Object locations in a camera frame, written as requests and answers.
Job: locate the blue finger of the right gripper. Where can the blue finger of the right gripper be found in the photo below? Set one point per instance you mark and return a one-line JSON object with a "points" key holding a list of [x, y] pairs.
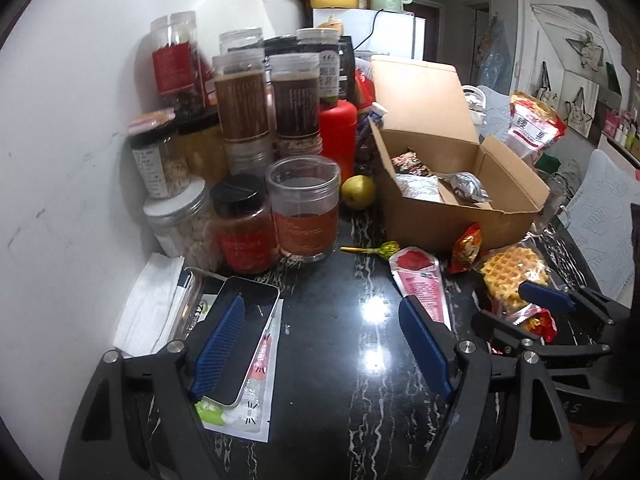
{"points": [[546, 297]]}

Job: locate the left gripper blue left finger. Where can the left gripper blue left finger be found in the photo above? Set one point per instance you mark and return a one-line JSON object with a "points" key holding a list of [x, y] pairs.
{"points": [[211, 342]]}

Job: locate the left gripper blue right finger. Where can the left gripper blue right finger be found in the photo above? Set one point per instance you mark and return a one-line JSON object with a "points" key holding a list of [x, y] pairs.
{"points": [[432, 345]]}

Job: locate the red small snack packets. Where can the red small snack packets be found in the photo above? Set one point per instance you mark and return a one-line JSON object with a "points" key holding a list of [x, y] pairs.
{"points": [[464, 256]]}

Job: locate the waffle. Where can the waffle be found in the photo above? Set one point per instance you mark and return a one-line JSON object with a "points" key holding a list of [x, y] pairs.
{"points": [[504, 269]]}

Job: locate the pink red sachet packet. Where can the pink red sachet packet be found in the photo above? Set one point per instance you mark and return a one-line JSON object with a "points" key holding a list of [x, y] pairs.
{"points": [[417, 273]]}

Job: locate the yellow green lollipop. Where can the yellow green lollipop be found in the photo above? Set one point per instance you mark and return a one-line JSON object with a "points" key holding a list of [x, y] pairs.
{"points": [[385, 251]]}

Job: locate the silver foil snack packet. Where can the silver foil snack packet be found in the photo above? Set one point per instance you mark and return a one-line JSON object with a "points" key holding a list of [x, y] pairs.
{"points": [[466, 186]]}

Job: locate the green red cereal snack packet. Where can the green red cereal snack packet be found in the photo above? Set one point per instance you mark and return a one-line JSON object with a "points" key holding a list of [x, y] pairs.
{"points": [[411, 164]]}

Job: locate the white patterned snack packet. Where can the white patterned snack packet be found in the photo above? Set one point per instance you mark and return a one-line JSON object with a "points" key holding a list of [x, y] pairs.
{"points": [[423, 188]]}

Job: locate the black smartphone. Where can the black smartphone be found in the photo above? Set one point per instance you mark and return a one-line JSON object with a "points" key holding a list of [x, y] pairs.
{"points": [[259, 301]]}

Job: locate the white tissue pack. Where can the white tissue pack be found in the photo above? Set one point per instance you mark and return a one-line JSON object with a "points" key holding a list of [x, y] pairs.
{"points": [[151, 308]]}

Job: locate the glass mug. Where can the glass mug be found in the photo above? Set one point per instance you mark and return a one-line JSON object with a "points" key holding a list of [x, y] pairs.
{"points": [[554, 216]]}

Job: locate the light blue leaf cushion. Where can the light blue leaf cushion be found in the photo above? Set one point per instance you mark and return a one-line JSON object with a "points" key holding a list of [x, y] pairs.
{"points": [[601, 224]]}

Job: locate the black lid spice jar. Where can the black lid spice jar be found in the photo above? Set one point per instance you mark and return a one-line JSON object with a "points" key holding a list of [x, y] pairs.
{"points": [[244, 228]]}

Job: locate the jar with white pieces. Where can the jar with white pieces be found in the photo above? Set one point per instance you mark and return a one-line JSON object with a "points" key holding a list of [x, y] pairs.
{"points": [[184, 225]]}

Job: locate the open cardboard box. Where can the open cardboard box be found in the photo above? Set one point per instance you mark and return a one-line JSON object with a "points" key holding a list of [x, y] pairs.
{"points": [[427, 113]]}

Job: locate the yellow pear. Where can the yellow pear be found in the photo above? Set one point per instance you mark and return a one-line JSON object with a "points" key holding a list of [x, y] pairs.
{"points": [[358, 192]]}

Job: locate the large red white snack bag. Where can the large red white snack bag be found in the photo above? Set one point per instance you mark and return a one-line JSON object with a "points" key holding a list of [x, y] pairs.
{"points": [[534, 126]]}

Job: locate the clear jar orange label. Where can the clear jar orange label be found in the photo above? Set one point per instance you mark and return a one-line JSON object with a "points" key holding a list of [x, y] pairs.
{"points": [[304, 193]]}

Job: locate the small jar with nuts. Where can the small jar with nuts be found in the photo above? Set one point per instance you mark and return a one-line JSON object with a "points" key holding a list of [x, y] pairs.
{"points": [[153, 140]]}

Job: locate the white thermos jug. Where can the white thermos jug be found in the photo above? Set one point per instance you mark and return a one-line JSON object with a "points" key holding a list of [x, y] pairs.
{"points": [[477, 102]]}

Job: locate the small blue white bottle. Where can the small blue white bottle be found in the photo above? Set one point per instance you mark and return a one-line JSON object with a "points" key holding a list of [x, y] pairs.
{"points": [[377, 113]]}

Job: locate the red cylindrical container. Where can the red cylindrical container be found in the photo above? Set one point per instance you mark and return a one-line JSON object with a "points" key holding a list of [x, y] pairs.
{"points": [[338, 126]]}

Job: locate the black stand-up pouch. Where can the black stand-up pouch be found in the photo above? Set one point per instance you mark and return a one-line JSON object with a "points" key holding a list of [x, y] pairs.
{"points": [[289, 44]]}

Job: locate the jar with brown contents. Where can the jar with brown contents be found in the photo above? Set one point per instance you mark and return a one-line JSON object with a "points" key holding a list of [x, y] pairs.
{"points": [[240, 85]]}

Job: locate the jar with red label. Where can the jar with red label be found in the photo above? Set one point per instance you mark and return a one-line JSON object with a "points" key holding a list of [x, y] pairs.
{"points": [[176, 63]]}

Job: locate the white refrigerator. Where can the white refrigerator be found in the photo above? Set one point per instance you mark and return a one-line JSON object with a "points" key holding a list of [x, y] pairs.
{"points": [[399, 35]]}

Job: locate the jar with dark brown label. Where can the jar with dark brown label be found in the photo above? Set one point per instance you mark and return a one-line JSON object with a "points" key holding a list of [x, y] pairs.
{"points": [[295, 86]]}

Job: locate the jar with dark green label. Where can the jar with dark green label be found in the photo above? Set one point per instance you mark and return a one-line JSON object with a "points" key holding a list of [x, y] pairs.
{"points": [[324, 42]]}

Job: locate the white foam board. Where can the white foam board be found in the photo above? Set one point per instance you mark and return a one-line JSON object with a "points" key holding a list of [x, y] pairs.
{"points": [[214, 17]]}

